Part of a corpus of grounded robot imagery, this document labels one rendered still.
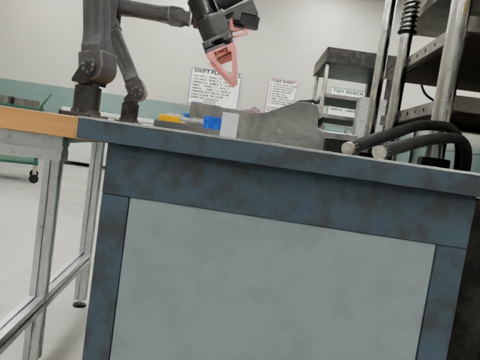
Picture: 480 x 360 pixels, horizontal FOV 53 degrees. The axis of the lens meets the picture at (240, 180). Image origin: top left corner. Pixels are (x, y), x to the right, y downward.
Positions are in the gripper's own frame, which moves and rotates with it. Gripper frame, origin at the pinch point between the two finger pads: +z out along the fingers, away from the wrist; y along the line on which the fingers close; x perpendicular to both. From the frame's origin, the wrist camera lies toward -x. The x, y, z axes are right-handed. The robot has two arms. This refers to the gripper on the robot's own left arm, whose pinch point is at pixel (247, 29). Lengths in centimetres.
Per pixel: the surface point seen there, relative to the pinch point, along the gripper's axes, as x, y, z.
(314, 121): 31, -39, 22
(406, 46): -14, 42, 75
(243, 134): 38, -36, 2
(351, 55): -81, 399, 143
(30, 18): -118, 725, -363
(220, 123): 37, -72, -5
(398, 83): 3, 42, 75
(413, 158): 37, 9, 74
